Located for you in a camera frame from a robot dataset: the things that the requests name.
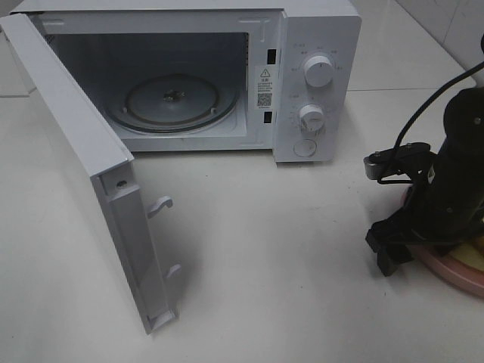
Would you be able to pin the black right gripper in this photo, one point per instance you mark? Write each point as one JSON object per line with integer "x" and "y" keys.
{"x": 386, "y": 237}

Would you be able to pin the pink round plate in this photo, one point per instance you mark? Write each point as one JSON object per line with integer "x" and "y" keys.
{"x": 450, "y": 268}

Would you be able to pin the white bread sandwich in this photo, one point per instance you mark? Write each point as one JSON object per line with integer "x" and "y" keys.
{"x": 468, "y": 256}

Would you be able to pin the round white door button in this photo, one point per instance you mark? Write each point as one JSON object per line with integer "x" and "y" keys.
{"x": 305, "y": 148}

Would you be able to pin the white microwave door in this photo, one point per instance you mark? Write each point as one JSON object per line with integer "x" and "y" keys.
{"x": 96, "y": 165}

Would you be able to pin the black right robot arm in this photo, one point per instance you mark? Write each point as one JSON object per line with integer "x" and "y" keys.
{"x": 463, "y": 126}

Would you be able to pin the white lower microwave knob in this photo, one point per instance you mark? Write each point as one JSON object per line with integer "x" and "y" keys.
{"x": 311, "y": 117}

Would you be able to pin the white microwave knob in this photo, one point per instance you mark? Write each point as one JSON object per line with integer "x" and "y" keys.
{"x": 318, "y": 71}
{"x": 311, "y": 117}

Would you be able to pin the white upper microwave knob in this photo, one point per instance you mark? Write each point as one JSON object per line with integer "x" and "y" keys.
{"x": 318, "y": 71}

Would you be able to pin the white microwave oven body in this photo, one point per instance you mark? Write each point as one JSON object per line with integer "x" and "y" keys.
{"x": 108, "y": 45}

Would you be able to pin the white warning label sticker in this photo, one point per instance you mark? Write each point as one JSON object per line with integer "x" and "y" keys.
{"x": 265, "y": 83}

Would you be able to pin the glass microwave turntable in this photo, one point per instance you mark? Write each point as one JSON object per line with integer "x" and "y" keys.
{"x": 171, "y": 103}

